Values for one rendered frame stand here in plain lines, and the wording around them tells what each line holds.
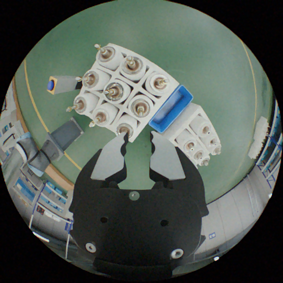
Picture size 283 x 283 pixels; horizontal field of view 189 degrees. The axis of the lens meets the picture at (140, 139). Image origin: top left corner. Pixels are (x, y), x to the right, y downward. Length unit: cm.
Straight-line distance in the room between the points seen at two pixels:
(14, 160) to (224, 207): 695
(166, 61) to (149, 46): 16
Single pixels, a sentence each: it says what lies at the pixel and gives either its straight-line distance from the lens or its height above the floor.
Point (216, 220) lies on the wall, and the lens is 646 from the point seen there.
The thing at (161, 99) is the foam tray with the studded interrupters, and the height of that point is 18.
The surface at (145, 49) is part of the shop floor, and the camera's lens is 65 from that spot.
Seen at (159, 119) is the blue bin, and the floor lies 0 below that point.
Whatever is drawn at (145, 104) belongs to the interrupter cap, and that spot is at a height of 25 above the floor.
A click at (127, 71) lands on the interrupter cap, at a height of 25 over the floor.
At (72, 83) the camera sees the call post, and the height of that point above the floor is 20.
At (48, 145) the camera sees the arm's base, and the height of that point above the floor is 33.
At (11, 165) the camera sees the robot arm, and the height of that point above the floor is 62.
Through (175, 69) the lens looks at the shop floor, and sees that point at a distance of 64.
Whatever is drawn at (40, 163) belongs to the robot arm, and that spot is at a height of 46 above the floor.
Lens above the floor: 57
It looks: 58 degrees down
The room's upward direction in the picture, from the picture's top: 179 degrees counter-clockwise
